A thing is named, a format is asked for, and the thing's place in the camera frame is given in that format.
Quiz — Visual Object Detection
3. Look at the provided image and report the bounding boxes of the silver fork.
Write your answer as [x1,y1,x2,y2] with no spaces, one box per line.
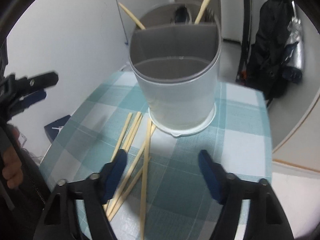
[204,8,215,23]

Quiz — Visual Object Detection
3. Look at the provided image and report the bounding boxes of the silver spoon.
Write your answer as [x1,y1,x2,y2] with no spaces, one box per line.
[173,6,192,24]

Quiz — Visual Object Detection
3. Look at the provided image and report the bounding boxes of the person left hand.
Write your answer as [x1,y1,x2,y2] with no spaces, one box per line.
[2,127,24,189]

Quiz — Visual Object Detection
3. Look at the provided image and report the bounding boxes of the navy jordan shoe box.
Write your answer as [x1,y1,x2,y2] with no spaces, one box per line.
[44,115,71,143]

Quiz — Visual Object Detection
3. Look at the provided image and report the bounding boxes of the teal checkered tablecloth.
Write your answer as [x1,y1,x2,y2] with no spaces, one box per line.
[40,72,272,239]

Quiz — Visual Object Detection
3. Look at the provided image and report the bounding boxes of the black hanging jacket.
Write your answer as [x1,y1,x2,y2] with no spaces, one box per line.
[245,0,293,100]

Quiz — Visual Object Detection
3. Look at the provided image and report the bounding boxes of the silver folded umbrella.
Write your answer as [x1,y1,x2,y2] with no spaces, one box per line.
[282,1,305,84]

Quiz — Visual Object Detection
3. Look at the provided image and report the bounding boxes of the white utensil holder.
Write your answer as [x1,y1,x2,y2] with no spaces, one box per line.
[129,0,222,137]

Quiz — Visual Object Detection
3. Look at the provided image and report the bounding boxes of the black framed glass door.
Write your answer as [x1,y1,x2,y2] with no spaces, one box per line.
[236,0,252,83]

